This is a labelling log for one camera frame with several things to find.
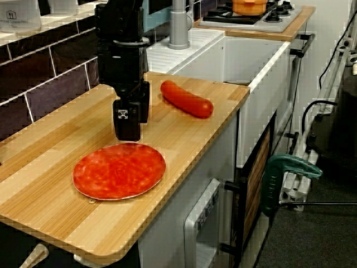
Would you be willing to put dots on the gray toy stove hob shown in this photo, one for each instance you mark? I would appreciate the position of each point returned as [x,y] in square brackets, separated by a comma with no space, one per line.
[259,22]

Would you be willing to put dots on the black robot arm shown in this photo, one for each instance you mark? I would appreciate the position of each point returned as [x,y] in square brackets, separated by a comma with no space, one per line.
[120,19]

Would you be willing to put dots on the gray toy faucet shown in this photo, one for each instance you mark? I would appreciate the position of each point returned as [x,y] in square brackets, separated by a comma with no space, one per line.
[178,25]

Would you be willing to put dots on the green clamp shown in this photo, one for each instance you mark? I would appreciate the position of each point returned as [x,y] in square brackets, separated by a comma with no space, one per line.
[273,184]

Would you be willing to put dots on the white labelled container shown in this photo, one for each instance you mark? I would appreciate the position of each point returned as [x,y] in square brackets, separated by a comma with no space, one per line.
[19,16]

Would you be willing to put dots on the white toy kitchen cabinet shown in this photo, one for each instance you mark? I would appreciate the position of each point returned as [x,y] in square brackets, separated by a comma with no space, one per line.
[167,231]

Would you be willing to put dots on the gray toy dishwasher door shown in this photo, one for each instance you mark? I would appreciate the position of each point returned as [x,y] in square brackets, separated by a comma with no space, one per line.
[200,223]

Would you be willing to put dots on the white toy sink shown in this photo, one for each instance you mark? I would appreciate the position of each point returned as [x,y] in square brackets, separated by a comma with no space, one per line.
[237,61]

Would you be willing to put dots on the red toy sausage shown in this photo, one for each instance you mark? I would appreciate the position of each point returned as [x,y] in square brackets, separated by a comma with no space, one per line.
[187,100]

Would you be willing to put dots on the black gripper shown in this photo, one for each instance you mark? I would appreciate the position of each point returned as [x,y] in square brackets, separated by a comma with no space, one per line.
[122,67]

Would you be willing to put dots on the white wooden peg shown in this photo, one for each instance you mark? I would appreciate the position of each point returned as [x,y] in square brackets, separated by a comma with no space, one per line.
[81,259]
[36,255]

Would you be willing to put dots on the black stove knob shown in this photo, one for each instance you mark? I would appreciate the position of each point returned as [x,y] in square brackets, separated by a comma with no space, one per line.
[272,17]
[287,5]
[282,10]

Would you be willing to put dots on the orange toy pot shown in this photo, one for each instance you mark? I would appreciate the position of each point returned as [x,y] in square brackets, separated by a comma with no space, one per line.
[249,7]

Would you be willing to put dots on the wood panel cabinet door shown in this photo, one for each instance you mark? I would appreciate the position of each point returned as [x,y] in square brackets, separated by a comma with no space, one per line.
[256,181]

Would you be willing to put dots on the teal framed panel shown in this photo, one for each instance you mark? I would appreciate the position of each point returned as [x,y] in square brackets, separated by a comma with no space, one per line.
[157,16]

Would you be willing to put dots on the aluminium profile frame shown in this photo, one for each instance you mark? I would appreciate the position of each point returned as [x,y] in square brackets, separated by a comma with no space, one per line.
[329,89]

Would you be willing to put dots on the red round plate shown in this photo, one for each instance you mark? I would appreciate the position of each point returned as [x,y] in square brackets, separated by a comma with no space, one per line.
[120,173]

